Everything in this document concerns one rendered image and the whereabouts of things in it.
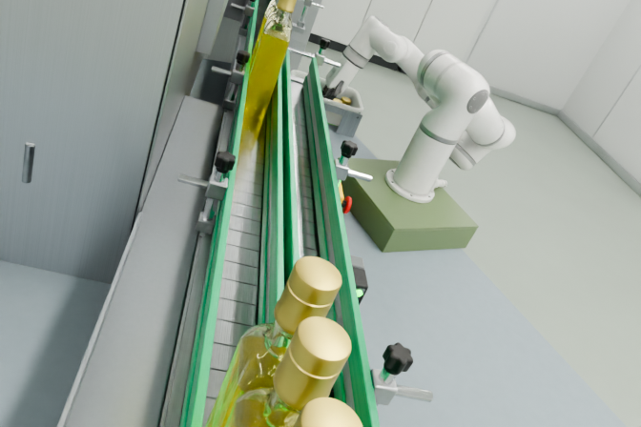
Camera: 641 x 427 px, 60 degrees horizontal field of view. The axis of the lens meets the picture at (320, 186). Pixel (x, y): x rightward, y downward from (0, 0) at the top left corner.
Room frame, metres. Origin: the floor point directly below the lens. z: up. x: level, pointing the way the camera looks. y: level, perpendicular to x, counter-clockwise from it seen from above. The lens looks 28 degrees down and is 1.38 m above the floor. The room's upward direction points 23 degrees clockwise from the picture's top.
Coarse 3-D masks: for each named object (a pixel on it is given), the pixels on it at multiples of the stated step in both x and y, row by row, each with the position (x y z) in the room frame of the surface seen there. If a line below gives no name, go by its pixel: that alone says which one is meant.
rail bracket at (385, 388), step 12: (396, 348) 0.43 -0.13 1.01; (384, 360) 0.43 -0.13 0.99; (396, 360) 0.42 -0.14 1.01; (408, 360) 0.43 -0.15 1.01; (372, 372) 0.43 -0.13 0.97; (384, 372) 0.43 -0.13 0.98; (396, 372) 0.42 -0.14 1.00; (384, 384) 0.42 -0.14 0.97; (396, 384) 0.43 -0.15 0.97; (384, 396) 0.42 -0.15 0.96; (408, 396) 0.43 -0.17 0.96; (420, 396) 0.44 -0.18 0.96; (432, 396) 0.44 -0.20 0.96
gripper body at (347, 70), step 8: (344, 56) 1.56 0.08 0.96; (344, 64) 1.55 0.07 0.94; (352, 64) 1.55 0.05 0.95; (328, 72) 1.62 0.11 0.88; (336, 72) 1.55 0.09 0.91; (344, 72) 1.54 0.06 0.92; (352, 72) 1.55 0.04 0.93; (328, 80) 1.56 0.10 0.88; (336, 80) 1.53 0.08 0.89; (344, 80) 1.54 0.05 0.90; (344, 88) 1.54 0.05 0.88
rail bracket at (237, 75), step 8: (240, 56) 1.09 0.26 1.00; (248, 56) 1.10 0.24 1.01; (240, 64) 1.09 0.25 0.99; (224, 72) 1.09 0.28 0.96; (232, 72) 1.09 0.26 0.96; (240, 72) 1.09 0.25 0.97; (232, 80) 1.09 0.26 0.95; (240, 80) 1.09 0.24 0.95; (232, 88) 1.09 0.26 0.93; (232, 96) 1.10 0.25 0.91; (224, 104) 1.09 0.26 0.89; (232, 104) 1.09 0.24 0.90
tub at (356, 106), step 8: (296, 72) 1.63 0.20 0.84; (304, 72) 1.64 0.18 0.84; (320, 80) 1.65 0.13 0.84; (352, 88) 1.69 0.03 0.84; (344, 96) 1.68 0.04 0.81; (352, 96) 1.67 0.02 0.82; (360, 96) 1.64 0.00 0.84; (336, 104) 1.51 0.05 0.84; (344, 104) 1.52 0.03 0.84; (352, 104) 1.64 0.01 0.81; (360, 104) 1.58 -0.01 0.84
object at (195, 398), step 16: (256, 0) 1.74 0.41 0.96; (256, 16) 1.56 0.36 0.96; (240, 96) 0.99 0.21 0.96; (240, 112) 0.91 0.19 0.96; (240, 128) 0.86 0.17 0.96; (224, 208) 0.61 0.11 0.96; (224, 224) 0.58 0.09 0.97; (224, 240) 0.55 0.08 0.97; (224, 256) 0.52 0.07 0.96; (208, 272) 0.55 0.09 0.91; (208, 288) 0.49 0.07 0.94; (208, 304) 0.44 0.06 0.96; (208, 320) 0.41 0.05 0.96; (208, 336) 0.39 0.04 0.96; (208, 352) 0.38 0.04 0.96; (192, 368) 0.40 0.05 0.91; (208, 368) 0.36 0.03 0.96; (192, 384) 0.38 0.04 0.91; (192, 400) 0.33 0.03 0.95; (192, 416) 0.31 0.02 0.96
